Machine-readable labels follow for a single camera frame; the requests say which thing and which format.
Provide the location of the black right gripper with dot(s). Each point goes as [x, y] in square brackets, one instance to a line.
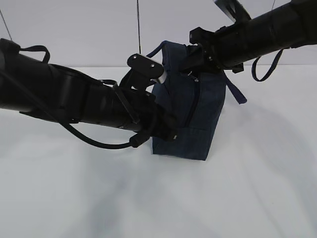
[203, 57]

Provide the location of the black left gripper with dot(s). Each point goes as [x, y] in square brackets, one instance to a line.
[155, 120]

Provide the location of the navy blue lunch bag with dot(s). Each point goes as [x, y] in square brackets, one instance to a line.
[196, 99]

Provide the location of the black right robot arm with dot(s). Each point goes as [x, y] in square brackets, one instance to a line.
[291, 25]

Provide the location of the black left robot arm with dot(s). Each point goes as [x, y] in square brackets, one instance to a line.
[36, 88]

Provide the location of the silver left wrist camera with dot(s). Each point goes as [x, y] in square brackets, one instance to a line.
[144, 72]

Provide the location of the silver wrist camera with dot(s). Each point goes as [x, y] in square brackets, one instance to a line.
[144, 72]
[234, 10]

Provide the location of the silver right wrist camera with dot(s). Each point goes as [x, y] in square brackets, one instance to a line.
[234, 10]

